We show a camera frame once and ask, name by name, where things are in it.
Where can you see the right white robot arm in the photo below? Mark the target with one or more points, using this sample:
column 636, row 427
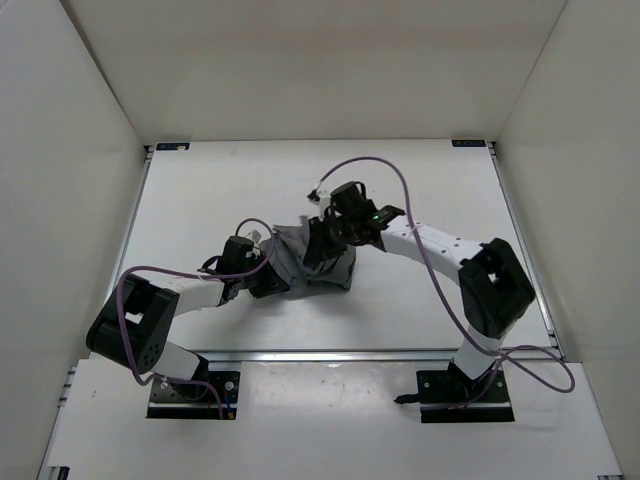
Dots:
column 495, row 291

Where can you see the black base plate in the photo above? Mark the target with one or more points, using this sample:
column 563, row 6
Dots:
column 177, row 401
column 444, row 399

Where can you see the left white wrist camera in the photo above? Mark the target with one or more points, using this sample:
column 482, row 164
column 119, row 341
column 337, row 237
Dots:
column 256, row 239

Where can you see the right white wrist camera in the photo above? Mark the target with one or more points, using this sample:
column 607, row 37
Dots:
column 321, row 199

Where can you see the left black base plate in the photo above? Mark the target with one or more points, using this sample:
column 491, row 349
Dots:
column 177, row 401

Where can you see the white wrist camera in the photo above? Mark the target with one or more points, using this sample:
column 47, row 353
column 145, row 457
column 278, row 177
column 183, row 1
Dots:
column 321, row 199
column 256, row 239

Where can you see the aluminium front rail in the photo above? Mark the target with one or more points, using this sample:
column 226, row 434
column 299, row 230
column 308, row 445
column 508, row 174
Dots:
column 328, row 356

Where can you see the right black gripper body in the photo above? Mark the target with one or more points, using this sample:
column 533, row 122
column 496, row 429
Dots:
column 345, row 228

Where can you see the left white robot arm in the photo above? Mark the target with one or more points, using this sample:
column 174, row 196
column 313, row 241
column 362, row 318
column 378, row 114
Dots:
column 133, row 326

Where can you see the right blue corner label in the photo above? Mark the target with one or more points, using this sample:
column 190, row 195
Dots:
column 468, row 143

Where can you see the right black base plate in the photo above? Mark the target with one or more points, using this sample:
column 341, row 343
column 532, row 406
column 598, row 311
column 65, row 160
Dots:
column 444, row 399

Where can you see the grey pleated skirt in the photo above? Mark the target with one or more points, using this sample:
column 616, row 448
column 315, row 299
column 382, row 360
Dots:
column 290, row 244

